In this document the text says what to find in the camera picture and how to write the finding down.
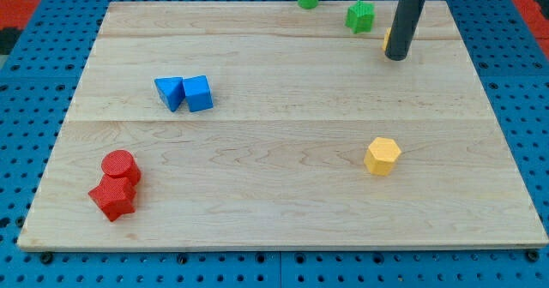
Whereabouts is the yellow hexagon block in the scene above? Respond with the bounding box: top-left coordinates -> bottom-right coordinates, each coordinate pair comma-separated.
364,137 -> 401,176

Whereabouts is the wooden board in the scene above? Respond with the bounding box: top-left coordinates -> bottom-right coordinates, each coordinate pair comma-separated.
17,1 -> 548,252

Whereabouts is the blue cube block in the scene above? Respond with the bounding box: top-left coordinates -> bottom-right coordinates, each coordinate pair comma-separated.
183,75 -> 214,112

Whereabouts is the blue triangle block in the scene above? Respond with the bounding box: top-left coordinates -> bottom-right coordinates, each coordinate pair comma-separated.
154,77 -> 185,111

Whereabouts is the green star block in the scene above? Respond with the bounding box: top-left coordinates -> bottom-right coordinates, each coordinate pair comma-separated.
345,0 -> 375,33

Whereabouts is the yellow block behind rod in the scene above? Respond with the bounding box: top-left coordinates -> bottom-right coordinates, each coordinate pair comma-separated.
382,27 -> 391,51

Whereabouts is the red cylinder block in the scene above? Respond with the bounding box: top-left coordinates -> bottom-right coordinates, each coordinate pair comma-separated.
101,149 -> 142,186

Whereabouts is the red star block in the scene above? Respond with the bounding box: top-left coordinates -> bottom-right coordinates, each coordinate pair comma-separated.
88,175 -> 136,222

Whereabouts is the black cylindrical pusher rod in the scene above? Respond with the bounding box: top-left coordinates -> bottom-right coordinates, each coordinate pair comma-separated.
385,0 -> 425,61

